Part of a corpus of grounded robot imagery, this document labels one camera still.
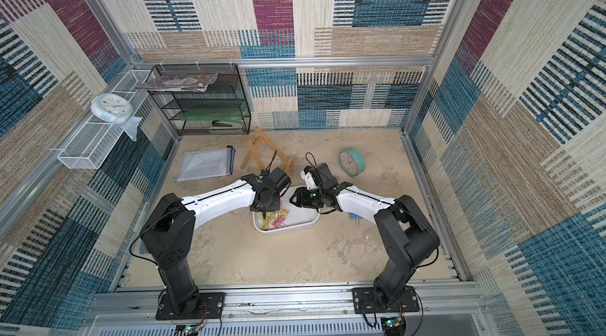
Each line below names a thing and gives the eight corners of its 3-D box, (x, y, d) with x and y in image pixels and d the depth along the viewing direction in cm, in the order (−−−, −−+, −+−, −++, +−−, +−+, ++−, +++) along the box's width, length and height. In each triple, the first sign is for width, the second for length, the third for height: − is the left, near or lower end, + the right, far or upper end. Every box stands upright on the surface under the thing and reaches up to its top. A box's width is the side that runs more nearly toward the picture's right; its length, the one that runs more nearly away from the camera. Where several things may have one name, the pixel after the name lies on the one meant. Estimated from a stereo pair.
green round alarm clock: (355, 181, 104) (359, 164, 95) (338, 165, 109) (341, 148, 100) (363, 175, 106) (368, 158, 97) (346, 160, 111) (349, 143, 102)
